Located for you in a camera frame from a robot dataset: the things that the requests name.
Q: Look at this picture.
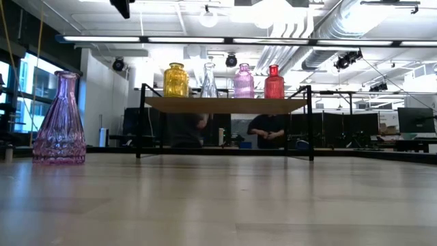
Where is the large yellow ribbed glass vase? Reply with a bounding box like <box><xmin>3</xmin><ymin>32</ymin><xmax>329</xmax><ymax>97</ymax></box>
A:
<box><xmin>163</xmin><ymin>62</ymin><xmax>190</xmax><ymax>98</ymax></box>

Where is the clear glass vase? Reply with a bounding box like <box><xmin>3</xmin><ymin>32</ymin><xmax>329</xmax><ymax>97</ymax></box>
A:
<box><xmin>199</xmin><ymin>61</ymin><xmax>219</xmax><ymax>99</ymax></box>

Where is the purple ribbed glass bottle vase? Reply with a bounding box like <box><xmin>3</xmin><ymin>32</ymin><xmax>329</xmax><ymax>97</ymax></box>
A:
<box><xmin>233</xmin><ymin>62</ymin><xmax>255</xmax><ymax>99</ymax></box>

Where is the purple conical glass vase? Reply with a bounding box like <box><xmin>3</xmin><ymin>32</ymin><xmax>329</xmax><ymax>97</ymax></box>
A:
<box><xmin>32</xmin><ymin>70</ymin><xmax>87</xmax><ymax>165</ymax></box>

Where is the red ribbed glass bottle vase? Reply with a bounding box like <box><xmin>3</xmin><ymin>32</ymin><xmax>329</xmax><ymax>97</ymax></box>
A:
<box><xmin>264</xmin><ymin>64</ymin><xmax>285</xmax><ymax>100</ymax></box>

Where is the wooden shelf with black legs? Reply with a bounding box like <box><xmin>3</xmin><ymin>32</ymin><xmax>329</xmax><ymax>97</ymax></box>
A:
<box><xmin>135</xmin><ymin>83</ymin><xmax>315</xmax><ymax>162</ymax></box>

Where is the long ceiling light bar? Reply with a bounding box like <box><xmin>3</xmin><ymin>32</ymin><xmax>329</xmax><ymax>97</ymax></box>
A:
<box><xmin>55</xmin><ymin>33</ymin><xmax>437</xmax><ymax>48</ymax></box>

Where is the white globe ceiling lamp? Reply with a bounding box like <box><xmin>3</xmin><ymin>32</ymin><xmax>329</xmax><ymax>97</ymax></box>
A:
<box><xmin>198</xmin><ymin>10</ymin><xmax>219</xmax><ymax>29</ymax></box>

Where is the large window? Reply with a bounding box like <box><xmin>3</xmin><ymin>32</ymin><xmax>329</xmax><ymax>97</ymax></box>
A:
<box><xmin>0</xmin><ymin>51</ymin><xmax>66</xmax><ymax>134</ymax></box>

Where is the white cylinder container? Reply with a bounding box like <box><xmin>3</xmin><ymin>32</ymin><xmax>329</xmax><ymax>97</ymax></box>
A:
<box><xmin>98</xmin><ymin>128</ymin><xmax>109</xmax><ymax>148</ymax></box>

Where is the person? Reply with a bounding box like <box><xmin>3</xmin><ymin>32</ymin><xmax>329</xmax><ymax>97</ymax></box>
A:
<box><xmin>247</xmin><ymin>114</ymin><xmax>287</xmax><ymax>150</ymax></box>
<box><xmin>167</xmin><ymin>112</ymin><xmax>210</xmax><ymax>148</ymax></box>

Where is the black spotlight cluster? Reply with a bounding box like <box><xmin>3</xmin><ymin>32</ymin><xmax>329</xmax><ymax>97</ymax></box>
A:
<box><xmin>333</xmin><ymin>50</ymin><xmax>363</xmax><ymax>71</ymax></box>

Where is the black office partition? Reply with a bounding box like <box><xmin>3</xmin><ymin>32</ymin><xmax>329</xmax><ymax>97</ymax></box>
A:
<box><xmin>309</xmin><ymin>112</ymin><xmax>380</xmax><ymax>148</ymax></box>

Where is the cardboard box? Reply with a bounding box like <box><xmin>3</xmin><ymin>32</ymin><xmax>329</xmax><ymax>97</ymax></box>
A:
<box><xmin>380</xmin><ymin>122</ymin><xmax>399</xmax><ymax>136</ymax></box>

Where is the black computer monitor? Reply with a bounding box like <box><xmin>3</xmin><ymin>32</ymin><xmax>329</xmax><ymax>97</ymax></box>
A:
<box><xmin>397</xmin><ymin>107</ymin><xmax>436</xmax><ymax>134</ymax></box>

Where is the black office desk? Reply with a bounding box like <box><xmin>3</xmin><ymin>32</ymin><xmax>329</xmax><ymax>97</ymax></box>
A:
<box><xmin>370</xmin><ymin>135</ymin><xmax>437</xmax><ymax>154</ymax></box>

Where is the silver ventilation duct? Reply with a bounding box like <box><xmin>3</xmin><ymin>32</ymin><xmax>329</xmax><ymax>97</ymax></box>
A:
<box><xmin>301</xmin><ymin>0</ymin><xmax>393</xmax><ymax>71</ymax></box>

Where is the black ceiling rail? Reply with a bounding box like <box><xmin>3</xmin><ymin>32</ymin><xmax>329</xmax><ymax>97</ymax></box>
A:
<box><xmin>360</xmin><ymin>0</ymin><xmax>421</xmax><ymax>14</ymax></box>

